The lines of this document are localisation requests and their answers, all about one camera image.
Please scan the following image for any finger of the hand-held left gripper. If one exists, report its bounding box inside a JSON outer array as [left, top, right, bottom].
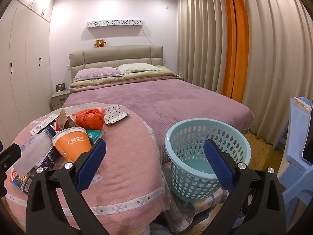
[[0, 143, 21, 197]]

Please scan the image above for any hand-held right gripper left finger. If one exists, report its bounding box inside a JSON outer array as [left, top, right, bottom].
[[26, 139, 115, 235]]

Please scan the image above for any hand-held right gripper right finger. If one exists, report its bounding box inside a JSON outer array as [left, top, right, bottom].
[[193, 138, 286, 235]]

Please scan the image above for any clear plastic bottle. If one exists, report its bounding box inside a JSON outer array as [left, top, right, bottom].
[[11, 125, 58, 177]]

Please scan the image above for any orange paper cup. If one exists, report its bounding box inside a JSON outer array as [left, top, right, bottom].
[[51, 127, 92, 163]]

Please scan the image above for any teal packet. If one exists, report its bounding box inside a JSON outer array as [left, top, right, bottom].
[[87, 129, 105, 144]]

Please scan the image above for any colourful small box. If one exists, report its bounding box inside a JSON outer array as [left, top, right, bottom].
[[9, 169, 33, 196]]

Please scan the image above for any dark blue packet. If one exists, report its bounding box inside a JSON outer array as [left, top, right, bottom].
[[44, 147, 64, 170]]

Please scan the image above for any light blue plastic basket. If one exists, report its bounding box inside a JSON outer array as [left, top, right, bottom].
[[165, 118, 252, 203]]

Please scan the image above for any orange plastic bag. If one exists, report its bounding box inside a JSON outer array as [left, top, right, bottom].
[[73, 108, 106, 131]]

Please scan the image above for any white printed carton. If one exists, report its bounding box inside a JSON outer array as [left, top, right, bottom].
[[29, 114, 60, 136]]

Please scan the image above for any pink towel blanket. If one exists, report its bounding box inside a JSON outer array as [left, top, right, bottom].
[[5, 101, 172, 228]]

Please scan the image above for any polka dot cloth pouch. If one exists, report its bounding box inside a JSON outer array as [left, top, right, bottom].
[[104, 105, 130, 125]]

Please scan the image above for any checked cloth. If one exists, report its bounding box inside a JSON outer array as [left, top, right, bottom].
[[161, 162, 245, 233]]

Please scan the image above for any grey nightstand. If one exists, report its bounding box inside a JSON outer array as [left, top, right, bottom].
[[50, 89, 71, 112]]

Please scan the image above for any light blue chair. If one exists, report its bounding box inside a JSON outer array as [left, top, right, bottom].
[[273, 97, 313, 216]]

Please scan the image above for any purple bed blanket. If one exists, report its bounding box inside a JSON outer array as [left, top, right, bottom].
[[62, 77, 255, 162]]

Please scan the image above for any purple pillow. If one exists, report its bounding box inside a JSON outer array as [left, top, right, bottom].
[[73, 67, 120, 81]]

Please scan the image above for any beige folded quilt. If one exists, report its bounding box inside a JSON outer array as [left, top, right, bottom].
[[70, 66, 180, 89]]

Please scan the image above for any white wardrobe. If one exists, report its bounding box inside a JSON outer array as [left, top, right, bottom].
[[0, 0, 54, 137]]

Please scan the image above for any white dotted pillow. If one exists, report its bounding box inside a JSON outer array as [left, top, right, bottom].
[[116, 63, 162, 75]]

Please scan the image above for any beige padded headboard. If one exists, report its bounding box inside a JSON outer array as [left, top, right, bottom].
[[69, 45, 164, 82]]

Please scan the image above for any orange curtain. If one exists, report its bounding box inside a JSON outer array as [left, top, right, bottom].
[[220, 0, 250, 103]]

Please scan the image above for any beige curtain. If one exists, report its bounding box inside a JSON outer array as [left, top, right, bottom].
[[176, 0, 229, 95], [241, 0, 313, 145]]

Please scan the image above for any white wall cable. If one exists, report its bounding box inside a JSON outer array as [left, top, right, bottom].
[[140, 27, 154, 46]]

